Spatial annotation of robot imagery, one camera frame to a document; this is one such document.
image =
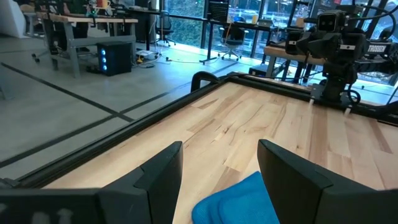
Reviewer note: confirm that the black standing desk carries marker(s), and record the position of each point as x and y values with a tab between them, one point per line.
146	12

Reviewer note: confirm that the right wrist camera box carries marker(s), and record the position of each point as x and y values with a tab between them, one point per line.
329	21

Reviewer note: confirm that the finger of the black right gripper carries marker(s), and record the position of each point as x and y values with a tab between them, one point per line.
323	46
295	43

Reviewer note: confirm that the long black desk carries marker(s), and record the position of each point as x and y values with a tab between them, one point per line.
245	25

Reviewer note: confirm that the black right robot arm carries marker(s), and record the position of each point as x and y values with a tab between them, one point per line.
337	81

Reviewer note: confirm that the window wall with black frames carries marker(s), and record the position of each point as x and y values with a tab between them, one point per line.
186	18

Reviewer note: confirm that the black office chair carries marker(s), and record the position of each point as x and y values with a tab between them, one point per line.
164	26
233	39

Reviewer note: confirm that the black aluminium table frame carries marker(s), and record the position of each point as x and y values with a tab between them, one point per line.
93	151

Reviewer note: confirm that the black monitor back panel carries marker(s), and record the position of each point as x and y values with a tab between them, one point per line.
217	11

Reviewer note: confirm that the yellow floor plug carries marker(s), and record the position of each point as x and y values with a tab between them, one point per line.
140	59

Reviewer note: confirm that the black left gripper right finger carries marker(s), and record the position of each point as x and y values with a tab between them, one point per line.
289	186

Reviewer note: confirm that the black computer tower blue lights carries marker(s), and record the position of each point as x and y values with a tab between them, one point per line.
116	59

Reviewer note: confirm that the yellow cup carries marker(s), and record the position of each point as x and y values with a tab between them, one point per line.
255	19

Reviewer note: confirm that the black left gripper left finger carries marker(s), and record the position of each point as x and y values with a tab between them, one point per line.
161	186

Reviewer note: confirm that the wooden workbench with black legs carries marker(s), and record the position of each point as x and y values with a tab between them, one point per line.
280	51

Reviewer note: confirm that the blue folded cloth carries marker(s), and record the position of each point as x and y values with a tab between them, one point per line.
230	205

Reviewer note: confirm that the wooden workbench with grey legs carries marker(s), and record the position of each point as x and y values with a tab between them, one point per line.
93	20

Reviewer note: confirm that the small orange mug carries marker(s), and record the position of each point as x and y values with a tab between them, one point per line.
103	3

